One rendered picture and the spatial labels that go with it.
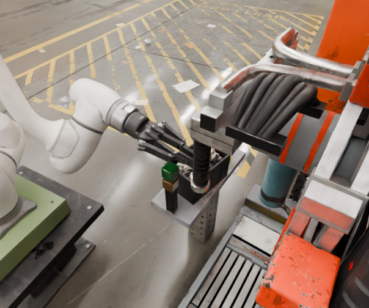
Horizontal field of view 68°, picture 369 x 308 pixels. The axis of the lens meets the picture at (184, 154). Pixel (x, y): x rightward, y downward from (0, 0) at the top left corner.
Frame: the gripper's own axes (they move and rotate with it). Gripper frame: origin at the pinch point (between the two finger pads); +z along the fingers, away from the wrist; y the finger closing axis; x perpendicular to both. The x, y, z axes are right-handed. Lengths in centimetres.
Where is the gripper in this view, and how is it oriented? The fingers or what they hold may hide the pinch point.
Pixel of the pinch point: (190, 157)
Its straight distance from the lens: 76.4
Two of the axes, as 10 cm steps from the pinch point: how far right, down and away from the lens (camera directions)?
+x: -2.3, 6.2, 7.5
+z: 8.4, 5.2, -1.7
